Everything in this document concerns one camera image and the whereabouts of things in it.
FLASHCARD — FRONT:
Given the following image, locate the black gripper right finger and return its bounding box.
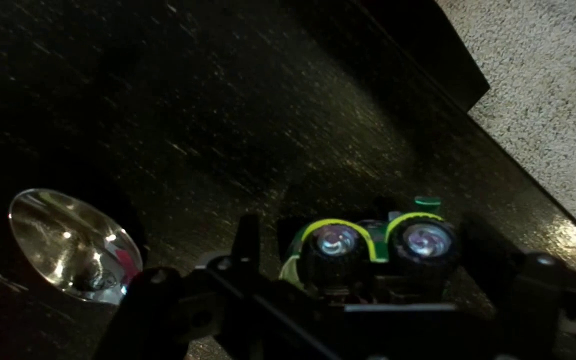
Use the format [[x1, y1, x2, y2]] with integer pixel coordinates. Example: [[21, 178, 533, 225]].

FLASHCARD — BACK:
[[495, 249, 576, 360]]

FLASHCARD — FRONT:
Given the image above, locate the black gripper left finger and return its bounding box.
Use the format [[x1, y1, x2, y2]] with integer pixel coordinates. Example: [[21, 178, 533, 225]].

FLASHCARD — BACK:
[[95, 211, 316, 360]]

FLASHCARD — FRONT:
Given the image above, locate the silver metal spoon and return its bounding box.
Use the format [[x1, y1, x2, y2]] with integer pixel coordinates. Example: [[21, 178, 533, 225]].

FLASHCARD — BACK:
[[6, 185, 144, 308]]

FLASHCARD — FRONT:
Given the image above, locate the black coffee table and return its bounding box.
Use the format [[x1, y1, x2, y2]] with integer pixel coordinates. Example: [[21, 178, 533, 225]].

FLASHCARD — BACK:
[[0, 0, 576, 360]]

